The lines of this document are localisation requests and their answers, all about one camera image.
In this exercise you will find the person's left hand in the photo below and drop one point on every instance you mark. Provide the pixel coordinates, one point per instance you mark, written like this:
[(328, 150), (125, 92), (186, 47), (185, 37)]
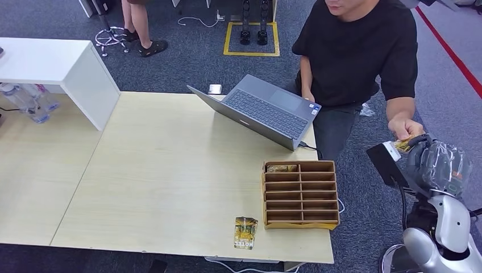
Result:
[(404, 128)]

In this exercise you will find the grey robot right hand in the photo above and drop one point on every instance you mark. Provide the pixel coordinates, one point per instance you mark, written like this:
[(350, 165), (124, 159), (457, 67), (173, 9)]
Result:
[(440, 167)]

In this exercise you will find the person's right hand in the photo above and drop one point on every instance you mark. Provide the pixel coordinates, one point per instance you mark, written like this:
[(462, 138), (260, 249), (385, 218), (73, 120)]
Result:
[(308, 95)]

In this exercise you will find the yellow key card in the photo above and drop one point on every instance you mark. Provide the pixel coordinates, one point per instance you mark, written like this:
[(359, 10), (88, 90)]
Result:
[(403, 146)]

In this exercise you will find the person's right forearm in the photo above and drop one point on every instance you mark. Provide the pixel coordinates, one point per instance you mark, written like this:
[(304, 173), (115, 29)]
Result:
[(306, 73)]

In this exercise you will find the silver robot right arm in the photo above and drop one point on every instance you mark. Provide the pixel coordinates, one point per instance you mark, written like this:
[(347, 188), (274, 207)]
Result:
[(448, 230)]

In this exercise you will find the person's left forearm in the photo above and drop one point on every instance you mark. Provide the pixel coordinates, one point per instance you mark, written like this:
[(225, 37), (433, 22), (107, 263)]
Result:
[(400, 109)]

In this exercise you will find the yellow card in organizer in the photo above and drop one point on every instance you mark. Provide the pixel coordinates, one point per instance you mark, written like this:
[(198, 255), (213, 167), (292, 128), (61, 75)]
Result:
[(281, 168)]

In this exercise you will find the wooden card organizer box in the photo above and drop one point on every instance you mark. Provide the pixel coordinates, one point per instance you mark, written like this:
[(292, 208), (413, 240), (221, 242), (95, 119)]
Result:
[(301, 196)]

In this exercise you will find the yellow hotel card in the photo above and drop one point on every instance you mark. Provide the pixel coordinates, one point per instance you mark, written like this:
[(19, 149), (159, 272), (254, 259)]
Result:
[(245, 233)]

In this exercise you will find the background person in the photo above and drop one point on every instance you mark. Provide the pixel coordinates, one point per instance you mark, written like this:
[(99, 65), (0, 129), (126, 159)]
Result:
[(139, 22)]

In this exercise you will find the crumpled clear plastic wrapper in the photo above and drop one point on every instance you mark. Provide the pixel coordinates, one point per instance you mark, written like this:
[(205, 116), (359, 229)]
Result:
[(366, 110)]

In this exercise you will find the grey open laptop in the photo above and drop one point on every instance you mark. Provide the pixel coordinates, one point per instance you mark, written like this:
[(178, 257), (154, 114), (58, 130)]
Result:
[(263, 113)]

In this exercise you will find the black robot leg stand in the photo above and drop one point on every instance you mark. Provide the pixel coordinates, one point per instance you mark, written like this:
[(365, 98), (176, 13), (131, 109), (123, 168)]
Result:
[(245, 36), (262, 36)]

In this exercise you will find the red floor tape line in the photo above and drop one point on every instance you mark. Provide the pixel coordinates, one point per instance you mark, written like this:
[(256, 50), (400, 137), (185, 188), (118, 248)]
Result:
[(452, 56)]

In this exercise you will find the small white square device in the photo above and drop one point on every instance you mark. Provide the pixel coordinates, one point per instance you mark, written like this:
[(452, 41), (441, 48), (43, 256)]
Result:
[(214, 89)]

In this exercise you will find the white power plug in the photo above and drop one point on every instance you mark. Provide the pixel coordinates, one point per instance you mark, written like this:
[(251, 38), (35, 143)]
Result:
[(220, 16)]

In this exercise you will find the chair base with casters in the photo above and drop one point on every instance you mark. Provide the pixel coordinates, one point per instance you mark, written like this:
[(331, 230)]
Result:
[(109, 37)]

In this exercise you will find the white furniture leg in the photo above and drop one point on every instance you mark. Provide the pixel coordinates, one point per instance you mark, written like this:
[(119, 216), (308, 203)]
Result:
[(85, 8)]

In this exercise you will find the white desk riser shelf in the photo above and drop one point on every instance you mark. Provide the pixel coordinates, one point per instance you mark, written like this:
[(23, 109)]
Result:
[(56, 64)]

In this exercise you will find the clear plastic water bottle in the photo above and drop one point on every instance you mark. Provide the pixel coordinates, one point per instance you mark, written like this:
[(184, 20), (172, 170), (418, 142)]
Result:
[(22, 101), (45, 98)]

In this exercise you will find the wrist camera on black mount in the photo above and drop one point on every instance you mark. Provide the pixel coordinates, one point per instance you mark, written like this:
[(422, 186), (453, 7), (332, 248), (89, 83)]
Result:
[(386, 165)]

